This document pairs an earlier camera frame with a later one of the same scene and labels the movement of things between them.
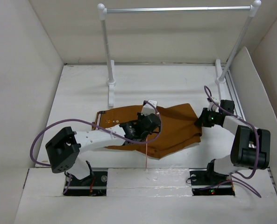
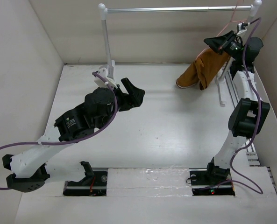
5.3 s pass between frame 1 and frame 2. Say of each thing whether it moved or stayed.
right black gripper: moved
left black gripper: moved
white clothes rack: stayed
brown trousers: moved
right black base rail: stayed
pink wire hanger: moved
